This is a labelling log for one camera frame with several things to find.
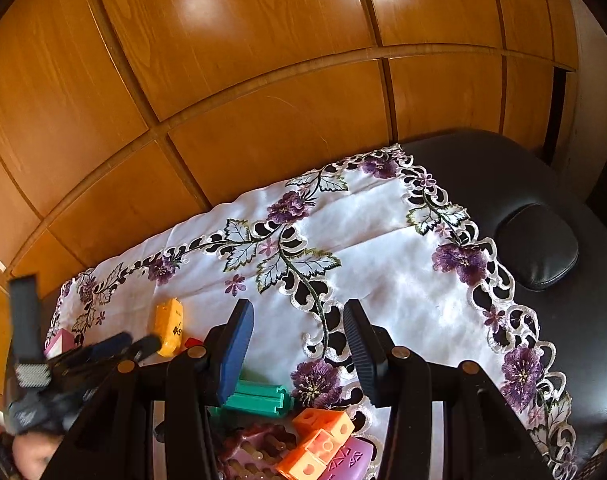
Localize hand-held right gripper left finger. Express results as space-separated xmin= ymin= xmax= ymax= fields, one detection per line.
xmin=40 ymin=299 xmax=255 ymax=480

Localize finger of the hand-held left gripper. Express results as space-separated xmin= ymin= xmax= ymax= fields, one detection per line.
xmin=80 ymin=332 xmax=134 ymax=366
xmin=123 ymin=335 xmax=163 ymax=364

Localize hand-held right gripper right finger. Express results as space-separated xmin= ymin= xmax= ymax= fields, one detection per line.
xmin=342 ymin=299 xmax=554 ymax=480

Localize yellow toy block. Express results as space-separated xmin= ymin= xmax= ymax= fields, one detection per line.
xmin=153 ymin=298 xmax=185 ymax=357

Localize teal ribbed toy cylinder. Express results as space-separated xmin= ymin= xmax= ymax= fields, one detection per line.
xmin=208 ymin=379 xmax=296 ymax=418

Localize pink rimmed tray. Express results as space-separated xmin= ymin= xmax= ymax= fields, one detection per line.
xmin=44 ymin=327 xmax=79 ymax=358

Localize maroon hairbrush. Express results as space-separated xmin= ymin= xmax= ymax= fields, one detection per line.
xmin=218 ymin=422 xmax=304 ymax=480

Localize white embroidered floral tablecloth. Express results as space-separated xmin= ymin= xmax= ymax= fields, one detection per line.
xmin=43 ymin=144 xmax=579 ymax=480

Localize orange linked toy cubes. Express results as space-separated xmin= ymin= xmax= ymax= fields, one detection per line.
xmin=276 ymin=407 xmax=357 ymax=480

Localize purple oval case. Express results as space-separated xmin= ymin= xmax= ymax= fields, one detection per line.
xmin=328 ymin=435 xmax=379 ymax=480

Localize black round cushion plug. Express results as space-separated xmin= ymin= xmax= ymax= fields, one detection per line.
xmin=494 ymin=203 xmax=580 ymax=291

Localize black padded massage table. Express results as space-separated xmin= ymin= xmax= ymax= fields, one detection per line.
xmin=401 ymin=130 xmax=607 ymax=480

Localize wooden panelled wardrobe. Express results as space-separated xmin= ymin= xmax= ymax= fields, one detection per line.
xmin=0 ymin=0 xmax=584 ymax=306

